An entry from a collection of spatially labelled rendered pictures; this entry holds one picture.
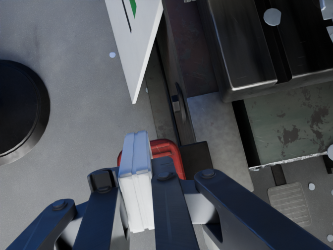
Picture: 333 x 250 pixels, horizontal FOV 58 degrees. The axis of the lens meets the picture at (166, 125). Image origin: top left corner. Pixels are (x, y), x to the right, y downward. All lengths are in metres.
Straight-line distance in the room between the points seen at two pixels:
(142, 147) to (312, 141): 0.31
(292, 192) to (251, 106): 0.55
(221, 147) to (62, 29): 0.95
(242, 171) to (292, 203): 0.55
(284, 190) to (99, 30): 0.84
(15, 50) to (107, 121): 0.44
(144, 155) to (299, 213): 0.82
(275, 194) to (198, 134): 0.55
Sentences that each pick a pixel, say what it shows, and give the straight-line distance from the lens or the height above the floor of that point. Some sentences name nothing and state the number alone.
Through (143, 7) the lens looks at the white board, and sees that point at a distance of 0.68.
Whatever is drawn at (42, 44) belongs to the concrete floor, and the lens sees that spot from 1.25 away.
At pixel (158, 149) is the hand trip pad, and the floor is 0.76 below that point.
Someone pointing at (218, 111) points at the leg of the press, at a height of 0.64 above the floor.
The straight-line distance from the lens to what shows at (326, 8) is 0.34.
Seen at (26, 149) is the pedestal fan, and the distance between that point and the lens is 1.14.
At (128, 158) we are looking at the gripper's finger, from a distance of 0.15.
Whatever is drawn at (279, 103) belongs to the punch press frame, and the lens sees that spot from 0.43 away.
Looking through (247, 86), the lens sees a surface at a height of 0.70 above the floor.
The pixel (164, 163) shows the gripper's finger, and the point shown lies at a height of 0.88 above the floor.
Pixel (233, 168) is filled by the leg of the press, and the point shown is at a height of 0.64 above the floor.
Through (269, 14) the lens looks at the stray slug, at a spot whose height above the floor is 0.71.
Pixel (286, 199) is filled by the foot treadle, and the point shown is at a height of 0.16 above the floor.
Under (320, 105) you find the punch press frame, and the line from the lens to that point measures 0.45.
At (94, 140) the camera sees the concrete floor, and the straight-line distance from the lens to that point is 1.08.
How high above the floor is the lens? 1.04
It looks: 79 degrees down
